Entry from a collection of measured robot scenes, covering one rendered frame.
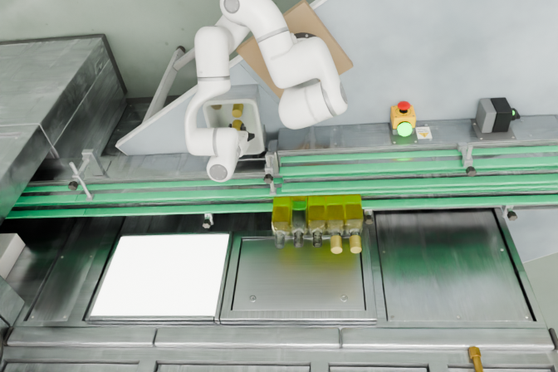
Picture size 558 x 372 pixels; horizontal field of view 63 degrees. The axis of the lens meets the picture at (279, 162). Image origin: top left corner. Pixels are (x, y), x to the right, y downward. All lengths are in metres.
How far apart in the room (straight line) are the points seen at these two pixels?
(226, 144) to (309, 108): 0.24
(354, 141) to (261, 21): 0.56
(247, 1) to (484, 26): 0.70
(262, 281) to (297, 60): 0.73
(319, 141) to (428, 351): 0.70
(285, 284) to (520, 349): 0.68
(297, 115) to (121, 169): 0.82
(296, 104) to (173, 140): 0.68
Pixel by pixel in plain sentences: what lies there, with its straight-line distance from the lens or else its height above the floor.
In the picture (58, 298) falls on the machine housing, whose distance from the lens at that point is 1.77.
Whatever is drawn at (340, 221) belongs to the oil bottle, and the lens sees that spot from 1.44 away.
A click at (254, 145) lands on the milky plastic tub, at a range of 1.57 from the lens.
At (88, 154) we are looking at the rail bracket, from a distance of 1.71.
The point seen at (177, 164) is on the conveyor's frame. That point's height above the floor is 0.82.
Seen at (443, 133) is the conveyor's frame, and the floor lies 0.82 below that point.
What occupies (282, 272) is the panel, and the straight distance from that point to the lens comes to 1.52.
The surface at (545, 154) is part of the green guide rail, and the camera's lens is 1.59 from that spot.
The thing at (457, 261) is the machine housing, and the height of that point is 1.10.
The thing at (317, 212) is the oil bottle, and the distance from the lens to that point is 1.46.
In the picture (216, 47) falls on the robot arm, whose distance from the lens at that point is 1.18.
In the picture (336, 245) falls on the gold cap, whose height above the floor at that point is 1.16.
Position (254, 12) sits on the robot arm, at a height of 0.97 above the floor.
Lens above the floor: 2.00
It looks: 47 degrees down
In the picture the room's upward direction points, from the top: 175 degrees counter-clockwise
